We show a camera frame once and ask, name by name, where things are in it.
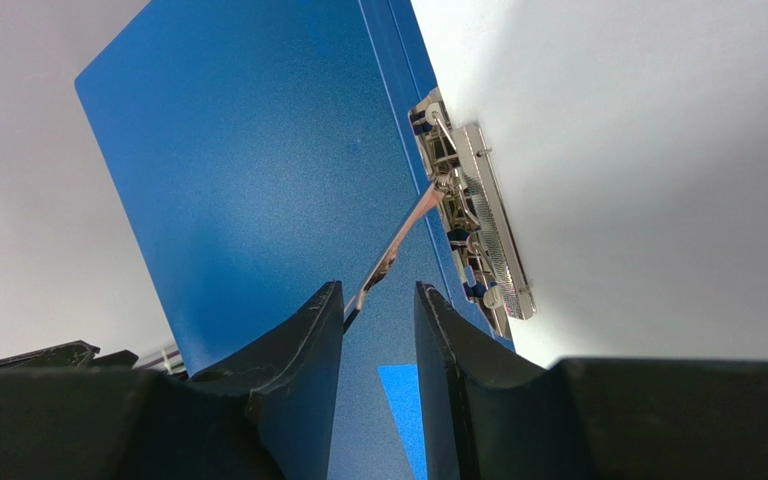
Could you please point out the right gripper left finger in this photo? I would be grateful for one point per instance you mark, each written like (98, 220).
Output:
(264, 412)

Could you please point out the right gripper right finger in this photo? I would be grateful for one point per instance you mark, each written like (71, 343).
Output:
(488, 413)

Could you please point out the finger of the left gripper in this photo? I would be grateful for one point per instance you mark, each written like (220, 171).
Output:
(76, 354)

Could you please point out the metal folder clip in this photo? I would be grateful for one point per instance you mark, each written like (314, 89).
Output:
(462, 188)

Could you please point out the blue file folder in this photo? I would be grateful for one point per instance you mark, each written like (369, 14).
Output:
(259, 149)

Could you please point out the aluminium frame rail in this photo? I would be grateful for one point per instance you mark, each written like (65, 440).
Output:
(166, 359)

